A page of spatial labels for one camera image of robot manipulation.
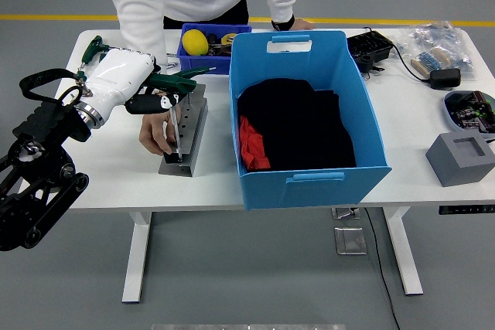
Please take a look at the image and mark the person's right hand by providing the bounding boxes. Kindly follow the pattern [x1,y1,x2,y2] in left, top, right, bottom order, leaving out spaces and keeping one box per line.
[138,111,182,157]

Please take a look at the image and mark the person's left hand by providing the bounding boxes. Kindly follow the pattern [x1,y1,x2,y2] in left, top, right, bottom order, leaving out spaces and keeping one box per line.
[289,17,316,32]

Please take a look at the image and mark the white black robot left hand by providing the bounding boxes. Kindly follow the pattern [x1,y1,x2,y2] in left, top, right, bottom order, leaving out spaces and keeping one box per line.
[83,47,182,116]

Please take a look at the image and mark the grey metal tool holder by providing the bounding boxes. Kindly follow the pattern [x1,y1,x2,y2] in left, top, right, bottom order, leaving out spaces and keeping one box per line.
[158,83,209,178]

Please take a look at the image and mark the large green T-handle hex wrench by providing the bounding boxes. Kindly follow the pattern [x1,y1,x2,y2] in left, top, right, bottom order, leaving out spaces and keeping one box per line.
[143,73,198,163]

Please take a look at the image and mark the large blue plastic box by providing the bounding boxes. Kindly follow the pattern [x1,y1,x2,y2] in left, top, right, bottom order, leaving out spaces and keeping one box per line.
[228,30,392,212]

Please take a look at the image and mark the black wristband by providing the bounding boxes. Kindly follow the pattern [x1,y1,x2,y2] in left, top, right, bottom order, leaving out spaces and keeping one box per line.
[270,15,297,32]

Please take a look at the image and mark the black plastic tray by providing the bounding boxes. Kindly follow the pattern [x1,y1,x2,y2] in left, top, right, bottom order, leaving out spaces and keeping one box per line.
[346,30,395,74]

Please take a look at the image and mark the small blue parts bin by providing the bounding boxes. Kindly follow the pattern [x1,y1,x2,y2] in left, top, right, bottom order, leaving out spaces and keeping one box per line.
[176,22,253,76]

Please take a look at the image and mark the yellow floor tape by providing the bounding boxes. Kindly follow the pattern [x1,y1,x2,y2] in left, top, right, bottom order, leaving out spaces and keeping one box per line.
[0,14,495,28]

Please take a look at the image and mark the yellow lemon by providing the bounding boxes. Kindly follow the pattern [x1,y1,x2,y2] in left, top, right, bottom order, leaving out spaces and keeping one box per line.
[181,29,210,56]

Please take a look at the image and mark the dark small parts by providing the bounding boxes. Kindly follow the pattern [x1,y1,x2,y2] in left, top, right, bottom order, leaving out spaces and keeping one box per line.
[207,32,234,57]

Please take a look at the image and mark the red cloth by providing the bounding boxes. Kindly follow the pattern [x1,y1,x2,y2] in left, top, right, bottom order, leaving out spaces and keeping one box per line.
[238,115,271,172]

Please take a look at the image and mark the black cloth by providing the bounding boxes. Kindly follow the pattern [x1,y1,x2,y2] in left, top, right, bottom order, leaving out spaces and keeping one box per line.
[236,78,357,172]

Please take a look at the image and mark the white table leg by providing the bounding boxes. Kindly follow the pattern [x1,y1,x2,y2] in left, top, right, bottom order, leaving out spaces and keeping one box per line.
[121,212,154,304]
[382,207,425,296]

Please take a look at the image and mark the clear bag of components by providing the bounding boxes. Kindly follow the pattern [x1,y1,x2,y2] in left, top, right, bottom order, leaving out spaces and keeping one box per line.
[394,20,475,82]

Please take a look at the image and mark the beige resistor strip bundle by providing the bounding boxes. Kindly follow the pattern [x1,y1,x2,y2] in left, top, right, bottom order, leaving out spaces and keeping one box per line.
[410,46,452,79]

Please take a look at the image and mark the black power adapter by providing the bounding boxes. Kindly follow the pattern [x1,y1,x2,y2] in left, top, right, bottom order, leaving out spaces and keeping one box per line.
[428,68,463,90]

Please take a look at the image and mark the grey-blue bowl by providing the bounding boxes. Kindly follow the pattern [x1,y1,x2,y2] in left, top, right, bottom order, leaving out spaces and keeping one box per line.
[442,90,495,134]

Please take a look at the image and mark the electronic components pile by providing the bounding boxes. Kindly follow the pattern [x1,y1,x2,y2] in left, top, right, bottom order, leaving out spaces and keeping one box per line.
[445,90,495,133]

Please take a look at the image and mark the small metal floor plate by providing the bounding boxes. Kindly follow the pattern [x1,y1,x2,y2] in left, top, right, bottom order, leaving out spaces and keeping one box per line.
[331,208,361,219]

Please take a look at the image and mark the grey foam block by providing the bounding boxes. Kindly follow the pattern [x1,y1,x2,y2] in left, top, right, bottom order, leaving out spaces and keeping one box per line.
[425,131,495,188]

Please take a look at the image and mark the square metal floor plate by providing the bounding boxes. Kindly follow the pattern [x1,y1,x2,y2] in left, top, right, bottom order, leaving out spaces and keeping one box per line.
[333,226,367,256]

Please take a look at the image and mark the black table control panel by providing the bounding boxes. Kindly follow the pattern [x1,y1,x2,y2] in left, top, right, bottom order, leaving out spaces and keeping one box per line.
[439,204,495,216]

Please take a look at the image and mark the black adapter cable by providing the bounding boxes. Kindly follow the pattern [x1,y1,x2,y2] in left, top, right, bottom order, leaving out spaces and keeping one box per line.
[390,43,433,83]

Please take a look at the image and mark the black floor cable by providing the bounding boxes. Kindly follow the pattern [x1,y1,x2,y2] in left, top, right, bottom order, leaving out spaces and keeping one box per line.
[363,208,401,330]

